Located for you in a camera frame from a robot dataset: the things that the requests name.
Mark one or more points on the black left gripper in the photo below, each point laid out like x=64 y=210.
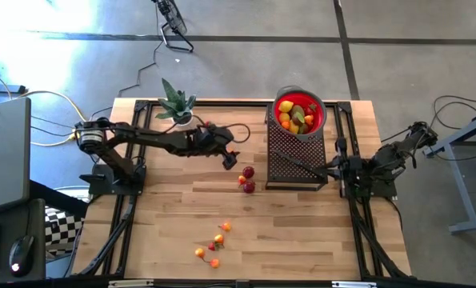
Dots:
x=211 y=140

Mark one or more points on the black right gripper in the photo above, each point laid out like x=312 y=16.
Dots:
x=349 y=166

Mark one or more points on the red toy strawberry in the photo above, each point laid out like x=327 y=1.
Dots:
x=208 y=124
x=310 y=109
x=211 y=246

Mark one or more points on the small orange toy fruit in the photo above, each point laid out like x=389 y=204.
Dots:
x=214 y=263
x=226 y=226
x=200 y=252
x=309 y=119
x=285 y=125
x=218 y=239
x=229 y=150
x=242 y=180
x=284 y=117

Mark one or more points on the black perforated metal shelf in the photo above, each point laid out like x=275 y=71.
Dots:
x=293 y=160

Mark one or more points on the dark red toy plum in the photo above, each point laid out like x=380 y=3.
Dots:
x=248 y=172

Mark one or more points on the yellow toy lemon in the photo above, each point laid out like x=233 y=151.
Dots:
x=293 y=129
x=285 y=106

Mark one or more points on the red grey collapsible colander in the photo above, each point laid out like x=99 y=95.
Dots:
x=279 y=96

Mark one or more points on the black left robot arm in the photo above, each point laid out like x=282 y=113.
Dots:
x=149 y=138

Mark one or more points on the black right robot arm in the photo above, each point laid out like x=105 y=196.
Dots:
x=397 y=154

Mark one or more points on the potted aloe plant white pot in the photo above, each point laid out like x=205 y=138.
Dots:
x=177 y=105

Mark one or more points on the dark red toy pomegranate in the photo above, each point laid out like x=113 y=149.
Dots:
x=249 y=186

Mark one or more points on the black floor fan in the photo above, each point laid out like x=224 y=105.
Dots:
x=173 y=18

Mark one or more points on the white yellow power plugs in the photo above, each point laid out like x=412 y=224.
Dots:
x=74 y=137

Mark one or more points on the grey metal table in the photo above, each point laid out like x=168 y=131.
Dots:
x=469 y=225

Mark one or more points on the black white checkered board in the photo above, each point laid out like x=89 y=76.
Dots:
x=61 y=230

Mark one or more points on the black desk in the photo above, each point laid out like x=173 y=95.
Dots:
x=39 y=216

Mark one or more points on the grey desk top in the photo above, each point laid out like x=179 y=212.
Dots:
x=3 y=156

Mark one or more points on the dark floor power strip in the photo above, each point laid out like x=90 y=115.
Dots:
x=5 y=88

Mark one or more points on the silver metal bracket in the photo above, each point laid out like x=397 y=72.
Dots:
x=130 y=283
x=353 y=284

